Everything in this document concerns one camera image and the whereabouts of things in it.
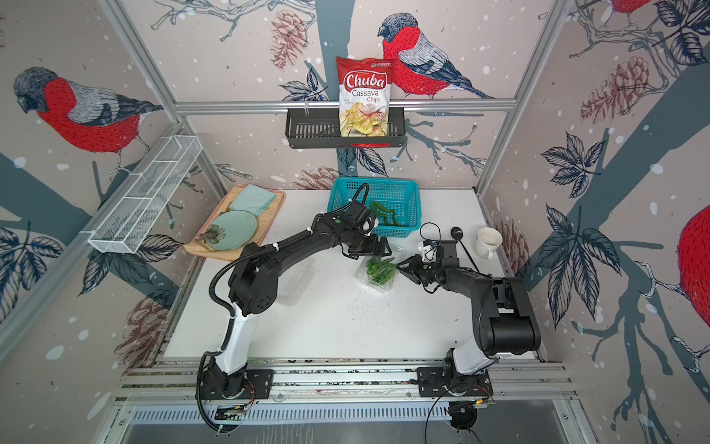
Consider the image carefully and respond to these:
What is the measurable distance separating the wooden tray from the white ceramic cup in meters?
0.81

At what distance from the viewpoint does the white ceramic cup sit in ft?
3.09

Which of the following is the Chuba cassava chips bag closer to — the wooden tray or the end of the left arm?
the end of the left arm

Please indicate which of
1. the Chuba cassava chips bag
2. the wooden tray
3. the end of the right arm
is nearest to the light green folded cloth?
the wooden tray

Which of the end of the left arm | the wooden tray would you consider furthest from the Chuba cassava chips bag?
the wooden tray

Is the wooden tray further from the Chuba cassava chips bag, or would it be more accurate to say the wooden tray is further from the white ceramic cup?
the white ceramic cup

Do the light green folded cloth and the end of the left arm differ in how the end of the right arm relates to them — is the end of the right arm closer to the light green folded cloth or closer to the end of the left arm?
the end of the left arm

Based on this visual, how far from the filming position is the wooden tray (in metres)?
1.03
